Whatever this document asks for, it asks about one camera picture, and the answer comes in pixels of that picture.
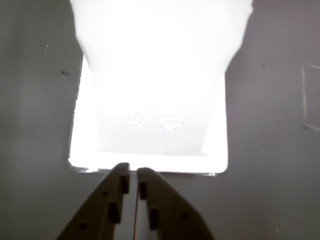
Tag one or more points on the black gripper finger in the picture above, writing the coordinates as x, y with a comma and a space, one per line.
100, 212
175, 212

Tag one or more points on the white packaged sandwich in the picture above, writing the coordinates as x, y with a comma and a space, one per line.
155, 82

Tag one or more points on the dark gray table mat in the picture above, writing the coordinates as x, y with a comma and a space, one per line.
270, 180
32, 125

